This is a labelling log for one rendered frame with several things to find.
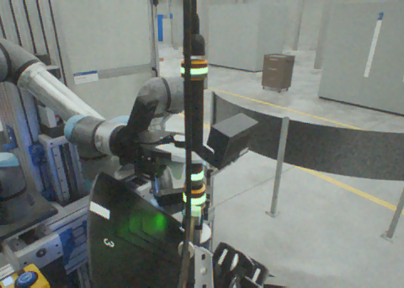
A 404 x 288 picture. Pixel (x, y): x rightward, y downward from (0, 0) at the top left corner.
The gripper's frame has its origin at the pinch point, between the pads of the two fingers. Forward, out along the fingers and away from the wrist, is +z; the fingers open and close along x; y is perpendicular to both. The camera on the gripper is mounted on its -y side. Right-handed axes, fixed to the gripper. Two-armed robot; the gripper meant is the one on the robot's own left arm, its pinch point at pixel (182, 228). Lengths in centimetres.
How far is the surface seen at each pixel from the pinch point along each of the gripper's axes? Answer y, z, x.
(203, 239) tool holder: 4.9, 13.5, -10.2
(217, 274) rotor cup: 8.3, 18.8, -6.8
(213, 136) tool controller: 8, -57, -4
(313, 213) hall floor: 119, -160, 107
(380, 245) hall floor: 161, -121, 102
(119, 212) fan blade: -9.3, 23.6, -23.2
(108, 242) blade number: -8.7, 30.0, -23.5
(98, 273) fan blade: -8.2, 34.8, -23.6
